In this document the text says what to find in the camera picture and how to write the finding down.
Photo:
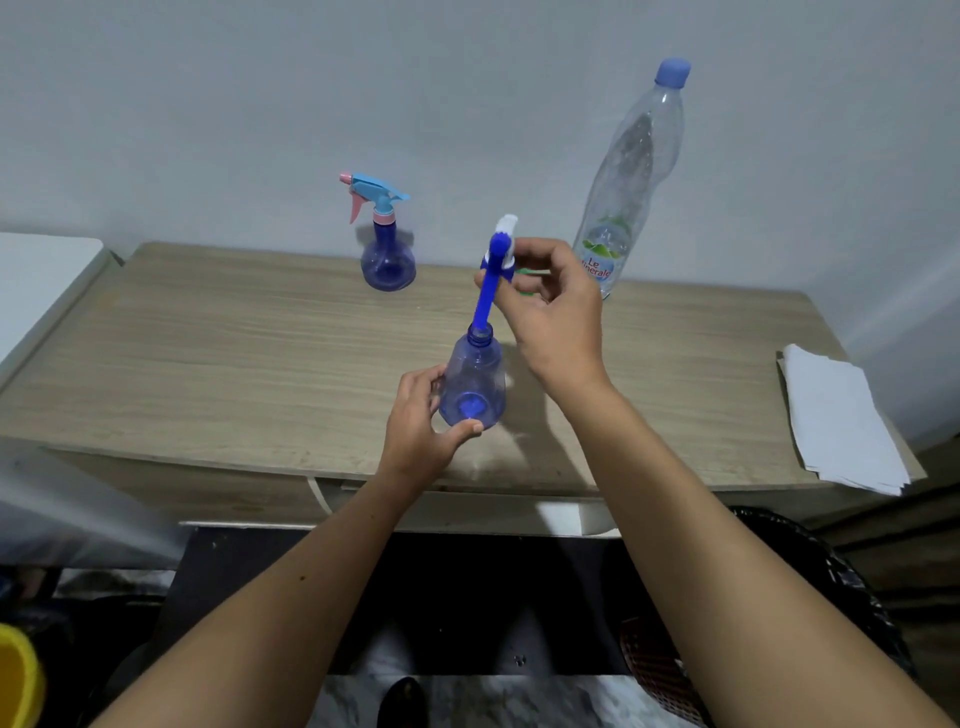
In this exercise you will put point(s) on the person's left hand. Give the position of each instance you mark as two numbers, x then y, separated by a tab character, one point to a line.
412	450

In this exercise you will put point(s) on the person's right hand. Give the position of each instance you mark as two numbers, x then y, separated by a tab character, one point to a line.
562	337

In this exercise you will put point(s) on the white blue trigger sprayer head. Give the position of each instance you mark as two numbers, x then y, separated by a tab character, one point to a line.
487	292

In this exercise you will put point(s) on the blue spray bottle body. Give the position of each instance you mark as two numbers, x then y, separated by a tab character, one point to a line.
476	375

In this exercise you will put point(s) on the clear plastic water bottle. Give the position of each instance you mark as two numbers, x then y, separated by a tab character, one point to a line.
630	180

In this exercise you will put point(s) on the round blue spray bottle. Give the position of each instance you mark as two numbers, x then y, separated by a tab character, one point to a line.
388	262

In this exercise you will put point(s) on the light blue bottle cap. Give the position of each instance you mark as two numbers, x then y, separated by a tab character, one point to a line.
673	73

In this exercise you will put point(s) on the person's right forearm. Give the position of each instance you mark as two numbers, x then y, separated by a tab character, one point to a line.
720	585

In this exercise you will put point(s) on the person's left forearm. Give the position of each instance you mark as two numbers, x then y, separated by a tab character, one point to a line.
285	615

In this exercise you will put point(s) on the stack of white paper sheets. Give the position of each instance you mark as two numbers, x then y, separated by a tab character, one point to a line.
840	420

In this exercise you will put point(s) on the black trash bin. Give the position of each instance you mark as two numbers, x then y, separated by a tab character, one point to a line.
825	570

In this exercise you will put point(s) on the white side table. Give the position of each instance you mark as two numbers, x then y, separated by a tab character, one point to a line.
37	300

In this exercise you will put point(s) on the brown curtain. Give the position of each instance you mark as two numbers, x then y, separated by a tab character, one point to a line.
930	525

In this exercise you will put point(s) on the yellow plastic bucket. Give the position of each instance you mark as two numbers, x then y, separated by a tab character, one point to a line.
16	682

